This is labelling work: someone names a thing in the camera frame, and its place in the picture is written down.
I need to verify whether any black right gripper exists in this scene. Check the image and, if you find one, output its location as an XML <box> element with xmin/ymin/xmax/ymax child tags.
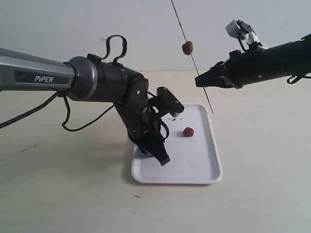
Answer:
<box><xmin>196</xmin><ymin>49</ymin><xmax>261</xmax><ymax>89</ymax></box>

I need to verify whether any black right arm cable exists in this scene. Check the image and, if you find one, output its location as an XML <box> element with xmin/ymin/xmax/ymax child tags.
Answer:
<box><xmin>286</xmin><ymin>72</ymin><xmax>311</xmax><ymax>84</ymax></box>

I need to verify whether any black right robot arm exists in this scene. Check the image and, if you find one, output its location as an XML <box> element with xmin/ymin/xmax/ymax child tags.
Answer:
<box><xmin>195</xmin><ymin>35</ymin><xmax>311</xmax><ymax>89</ymax></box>

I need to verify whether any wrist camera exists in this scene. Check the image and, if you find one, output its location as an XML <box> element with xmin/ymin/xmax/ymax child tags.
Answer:
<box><xmin>225</xmin><ymin>19</ymin><xmax>263</xmax><ymax>52</ymax></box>
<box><xmin>156</xmin><ymin>87</ymin><xmax>185</xmax><ymax>117</ymax></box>

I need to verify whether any red berry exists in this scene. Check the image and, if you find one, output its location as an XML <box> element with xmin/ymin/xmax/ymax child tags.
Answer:
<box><xmin>183</xmin><ymin>127</ymin><xmax>194</xmax><ymax>137</ymax></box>
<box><xmin>181</xmin><ymin>41</ymin><xmax>193</xmax><ymax>56</ymax></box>

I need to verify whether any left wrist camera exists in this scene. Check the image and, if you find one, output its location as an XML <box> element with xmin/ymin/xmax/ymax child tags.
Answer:
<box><xmin>156</xmin><ymin>87</ymin><xmax>185</xmax><ymax>117</ymax></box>

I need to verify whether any thin metal skewer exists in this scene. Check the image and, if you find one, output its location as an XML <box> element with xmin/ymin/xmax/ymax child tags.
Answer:
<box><xmin>171</xmin><ymin>0</ymin><xmax>214</xmax><ymax>114</ymax></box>

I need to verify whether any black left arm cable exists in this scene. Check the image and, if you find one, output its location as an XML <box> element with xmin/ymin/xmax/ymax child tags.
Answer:
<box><xmin>0</xmin><ymin>35</ymin><xmax>128</xmax><ymax>133</ymax></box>

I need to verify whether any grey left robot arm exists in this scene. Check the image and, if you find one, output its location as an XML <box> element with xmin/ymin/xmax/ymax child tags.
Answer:
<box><xmin>0</xmin><ymin>49</ymin><xmax>170</xmax><ymax>165</ymax></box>

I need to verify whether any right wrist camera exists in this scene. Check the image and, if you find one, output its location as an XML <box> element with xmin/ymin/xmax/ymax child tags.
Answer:
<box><xmin>225</xmin><ymin>19</ymin><xmax>263</xmax><ymax>52</ymax></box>

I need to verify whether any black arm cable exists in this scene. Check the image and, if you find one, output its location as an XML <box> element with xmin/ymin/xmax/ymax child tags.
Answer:
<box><xmin>0</xmin><ymin>35</ymin><xmax>128</xmax><ymax>133</ymax></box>
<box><xmin>286</xmin><ymin>72</ymin><xmax>311</xmax><ymax>84</ymax></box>

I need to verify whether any white rectangular plastic tray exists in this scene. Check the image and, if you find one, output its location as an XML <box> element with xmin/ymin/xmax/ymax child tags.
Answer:
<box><xmin>131</xmin><ymin>103</ymin><xmax>223</xmax><ymax>185</ymax></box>

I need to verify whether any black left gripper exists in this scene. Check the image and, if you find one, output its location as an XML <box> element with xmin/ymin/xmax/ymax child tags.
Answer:
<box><xmin>128</xmin><ymin>96</ymin><xmax>170</xmax><ymax>166</ymax></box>

